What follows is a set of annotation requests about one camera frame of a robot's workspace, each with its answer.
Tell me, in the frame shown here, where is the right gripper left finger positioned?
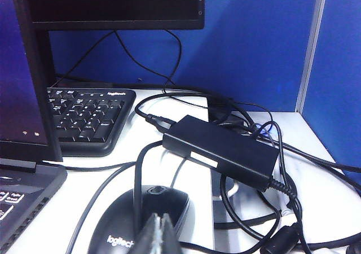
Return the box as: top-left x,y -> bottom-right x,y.
131,213 -> 164,254

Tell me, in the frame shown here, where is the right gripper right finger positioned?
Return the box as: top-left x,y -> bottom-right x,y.
162,212 -> 181,254

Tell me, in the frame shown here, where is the black Hasee laptop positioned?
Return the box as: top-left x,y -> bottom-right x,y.
0,0 -> 68,253

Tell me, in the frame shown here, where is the black Logitech mouse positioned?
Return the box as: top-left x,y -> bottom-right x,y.
87,185 -> 190,254

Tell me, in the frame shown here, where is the black power adapter brick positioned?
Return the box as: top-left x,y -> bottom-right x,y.
162,115 -> 279,193

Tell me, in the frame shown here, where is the black Logitech keyboard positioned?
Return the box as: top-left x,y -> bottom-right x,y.
46,87 -> 137,157

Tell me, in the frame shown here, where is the black ASUS monitor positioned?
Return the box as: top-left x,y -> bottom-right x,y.
24,0 -> 205,90

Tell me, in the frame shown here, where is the thick black arched cable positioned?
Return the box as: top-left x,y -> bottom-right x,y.
133,141 -> 164,232

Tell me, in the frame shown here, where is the thin black laptop cable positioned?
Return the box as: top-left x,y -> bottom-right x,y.
42,159 -> 138,172

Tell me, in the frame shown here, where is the black adapter mains cable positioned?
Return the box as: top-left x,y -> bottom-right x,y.
134,91 -> 254,132

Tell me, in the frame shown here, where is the black adapter cable with ferrite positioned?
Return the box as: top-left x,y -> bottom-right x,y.
219,176 -> 311,254

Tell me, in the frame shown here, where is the short blue cable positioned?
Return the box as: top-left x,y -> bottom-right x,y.
253,123 -> 275,138

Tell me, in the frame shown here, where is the thin black monitor cable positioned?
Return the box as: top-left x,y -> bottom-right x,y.
56,29 -> 183,97

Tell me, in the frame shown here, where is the grey aluminium partition post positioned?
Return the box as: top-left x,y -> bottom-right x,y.
294,0 -> 329,113

